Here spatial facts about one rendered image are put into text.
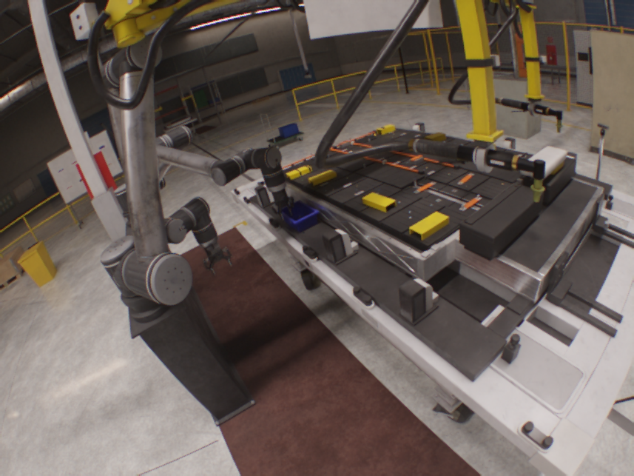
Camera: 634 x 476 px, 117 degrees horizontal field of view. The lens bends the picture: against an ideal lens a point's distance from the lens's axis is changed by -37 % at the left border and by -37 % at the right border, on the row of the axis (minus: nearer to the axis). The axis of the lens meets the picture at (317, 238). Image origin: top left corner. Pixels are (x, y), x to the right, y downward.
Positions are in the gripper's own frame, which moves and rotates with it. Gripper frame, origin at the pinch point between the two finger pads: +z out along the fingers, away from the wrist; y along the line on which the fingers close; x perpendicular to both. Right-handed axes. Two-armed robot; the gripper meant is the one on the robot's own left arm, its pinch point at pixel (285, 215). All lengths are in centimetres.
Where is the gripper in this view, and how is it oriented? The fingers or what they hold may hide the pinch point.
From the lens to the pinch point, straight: 170.8
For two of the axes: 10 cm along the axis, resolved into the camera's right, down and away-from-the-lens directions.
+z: 2.3, 8.2, 5.1
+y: 8.4, -4.4, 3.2
